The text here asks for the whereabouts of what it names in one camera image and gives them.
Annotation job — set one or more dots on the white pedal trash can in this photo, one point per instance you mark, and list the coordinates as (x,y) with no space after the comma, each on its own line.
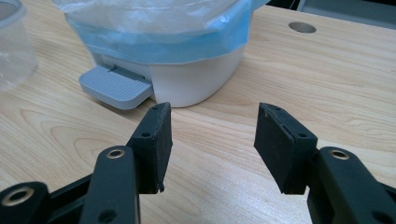
(190,82)

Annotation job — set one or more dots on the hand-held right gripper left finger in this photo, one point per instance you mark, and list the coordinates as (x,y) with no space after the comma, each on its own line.
(149,149)

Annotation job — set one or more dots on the white blue-edged bin liner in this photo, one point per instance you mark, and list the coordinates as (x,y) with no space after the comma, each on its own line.
(155,34)

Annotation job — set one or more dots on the clear plastic cup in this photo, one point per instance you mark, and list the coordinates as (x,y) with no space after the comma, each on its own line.
(15,46)

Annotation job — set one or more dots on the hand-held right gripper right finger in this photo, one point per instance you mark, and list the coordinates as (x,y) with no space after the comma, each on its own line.
(286,149)

